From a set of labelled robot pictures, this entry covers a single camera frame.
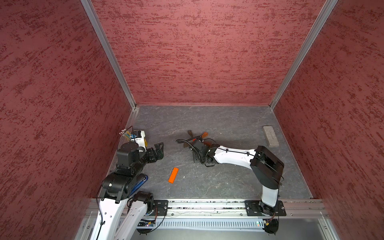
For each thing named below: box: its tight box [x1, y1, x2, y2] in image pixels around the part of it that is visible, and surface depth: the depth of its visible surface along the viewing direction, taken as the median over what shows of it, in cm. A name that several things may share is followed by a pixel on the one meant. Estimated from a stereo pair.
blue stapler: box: [129, 174, 149, 197], surface depth 83 cm
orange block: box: [168, 167, 179, 184], surface depth 87 cm
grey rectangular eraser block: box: [262, 125, 280, 148], surface depth 102 cm
